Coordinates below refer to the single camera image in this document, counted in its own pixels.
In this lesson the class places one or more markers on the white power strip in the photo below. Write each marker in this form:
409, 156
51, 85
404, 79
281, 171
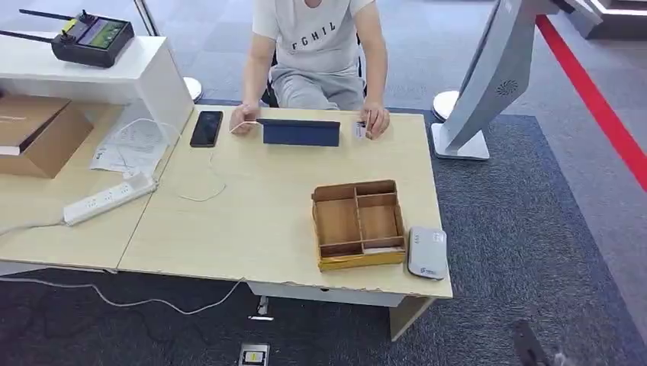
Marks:
106, 198

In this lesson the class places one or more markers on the person's left hand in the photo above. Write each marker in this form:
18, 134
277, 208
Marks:
378, 118

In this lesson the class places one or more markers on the grey card reader device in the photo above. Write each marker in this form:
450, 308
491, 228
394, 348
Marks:
427, 252

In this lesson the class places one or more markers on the printed paper sheets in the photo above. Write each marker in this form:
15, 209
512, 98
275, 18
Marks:
129, 151

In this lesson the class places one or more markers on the wooden compartment box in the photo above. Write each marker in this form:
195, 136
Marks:
338, 222

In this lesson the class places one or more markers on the pale wooden side desk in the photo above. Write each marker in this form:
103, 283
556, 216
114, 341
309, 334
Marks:
65, 242

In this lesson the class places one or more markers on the white cards in box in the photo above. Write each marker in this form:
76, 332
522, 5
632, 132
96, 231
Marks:
383, 249

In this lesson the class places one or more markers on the brown cardboard box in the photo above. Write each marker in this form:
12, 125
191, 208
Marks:
45, 136

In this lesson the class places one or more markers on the white desk foot bracket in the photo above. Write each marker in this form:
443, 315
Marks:
263, 308

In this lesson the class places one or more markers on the white desk shelf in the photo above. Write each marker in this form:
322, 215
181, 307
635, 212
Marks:
151, 76

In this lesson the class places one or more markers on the dark grey carpet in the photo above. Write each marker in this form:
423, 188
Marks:
151, 338

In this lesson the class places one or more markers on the black remote controller with antennas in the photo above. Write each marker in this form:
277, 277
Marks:
93, 40

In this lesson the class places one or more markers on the person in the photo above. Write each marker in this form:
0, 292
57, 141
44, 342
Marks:
316, 45

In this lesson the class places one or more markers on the red floor tape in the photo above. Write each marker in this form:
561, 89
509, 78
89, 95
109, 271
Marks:
591, 96

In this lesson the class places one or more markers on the grey kiosk display stand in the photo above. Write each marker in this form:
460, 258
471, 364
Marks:
498, 76

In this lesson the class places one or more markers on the person's right hand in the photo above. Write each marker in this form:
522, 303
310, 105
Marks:
245, 117

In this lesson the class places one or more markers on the black smartphone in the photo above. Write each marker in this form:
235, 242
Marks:
206, 129

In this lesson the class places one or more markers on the small white card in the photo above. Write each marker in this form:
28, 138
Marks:
359, 130

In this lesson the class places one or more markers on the dark blue tablet case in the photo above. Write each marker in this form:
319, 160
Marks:
301, 134

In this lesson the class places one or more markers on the metal floor socket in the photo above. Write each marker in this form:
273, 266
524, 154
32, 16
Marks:
254, 356

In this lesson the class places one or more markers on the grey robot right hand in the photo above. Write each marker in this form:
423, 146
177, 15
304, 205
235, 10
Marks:
561, 360

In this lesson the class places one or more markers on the black office chair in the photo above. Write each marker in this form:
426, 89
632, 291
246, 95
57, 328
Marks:
269, 96

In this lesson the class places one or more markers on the stanchion with round white base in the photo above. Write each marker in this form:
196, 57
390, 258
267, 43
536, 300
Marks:
193, 90
442, 103

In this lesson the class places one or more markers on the dark display platform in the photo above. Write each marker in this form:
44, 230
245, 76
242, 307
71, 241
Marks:
621, 20

